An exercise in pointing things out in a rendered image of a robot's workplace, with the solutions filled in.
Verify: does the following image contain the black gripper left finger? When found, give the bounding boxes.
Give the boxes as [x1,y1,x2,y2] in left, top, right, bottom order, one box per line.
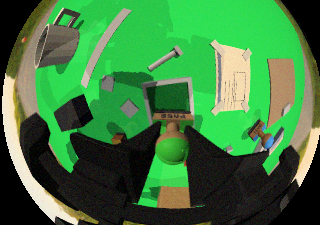
[69,121,163,204]

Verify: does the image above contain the grey metal bolt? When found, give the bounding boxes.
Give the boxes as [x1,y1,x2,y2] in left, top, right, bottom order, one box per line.
[148,45,183,72]
[225,145,233,153]

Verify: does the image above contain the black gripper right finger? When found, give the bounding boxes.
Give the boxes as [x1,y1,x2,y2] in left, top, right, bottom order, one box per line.
[184,125,269,208]

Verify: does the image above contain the wooden stamp with green ball handle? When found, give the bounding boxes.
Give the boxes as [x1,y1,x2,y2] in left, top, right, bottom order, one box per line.
[152,110,193,165]

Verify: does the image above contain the cream inspection card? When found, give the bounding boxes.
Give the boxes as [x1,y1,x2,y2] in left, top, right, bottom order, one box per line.
[211,40,252,116]

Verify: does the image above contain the beige mug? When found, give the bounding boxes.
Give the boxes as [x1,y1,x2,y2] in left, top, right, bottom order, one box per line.
[35,8,80,69]

